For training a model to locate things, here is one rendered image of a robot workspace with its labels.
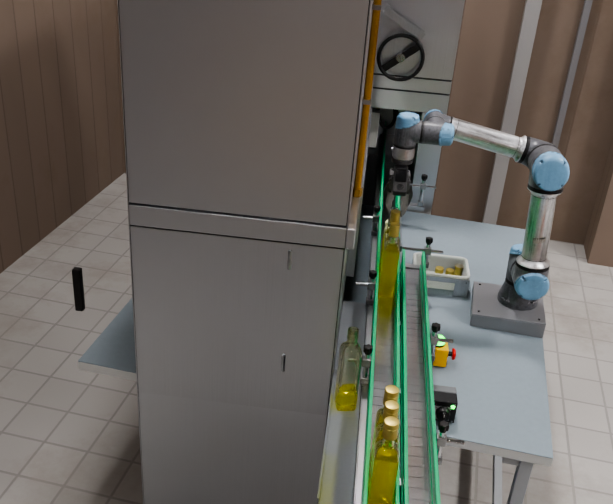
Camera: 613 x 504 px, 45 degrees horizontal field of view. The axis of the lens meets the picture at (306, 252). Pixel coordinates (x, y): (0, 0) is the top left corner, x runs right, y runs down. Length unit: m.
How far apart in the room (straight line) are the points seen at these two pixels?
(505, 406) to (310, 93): 1.22
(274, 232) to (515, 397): 1.02
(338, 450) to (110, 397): 1.77
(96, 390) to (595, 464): 2.27
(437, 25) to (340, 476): 2.15
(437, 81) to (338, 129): 1.68
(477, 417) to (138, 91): 1.40
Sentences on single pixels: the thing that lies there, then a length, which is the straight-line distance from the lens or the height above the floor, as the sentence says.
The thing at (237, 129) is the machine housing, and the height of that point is 1.64.
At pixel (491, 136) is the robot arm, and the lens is 2.68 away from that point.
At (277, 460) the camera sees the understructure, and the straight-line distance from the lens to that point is 2.50.
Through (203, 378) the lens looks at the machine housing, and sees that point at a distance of 2.34.
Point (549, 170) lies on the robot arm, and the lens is 2.57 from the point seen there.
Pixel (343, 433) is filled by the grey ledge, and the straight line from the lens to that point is 2.10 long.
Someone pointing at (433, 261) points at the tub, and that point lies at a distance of 3.14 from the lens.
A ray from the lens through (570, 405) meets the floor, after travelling 3.90.
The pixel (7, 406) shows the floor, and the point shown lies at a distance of 3.66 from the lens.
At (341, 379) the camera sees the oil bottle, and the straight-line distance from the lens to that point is 2.10.
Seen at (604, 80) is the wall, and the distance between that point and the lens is 5.13.
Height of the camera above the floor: 2.27
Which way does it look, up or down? 28 degrees down
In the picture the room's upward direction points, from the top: 4 degrees clockwise
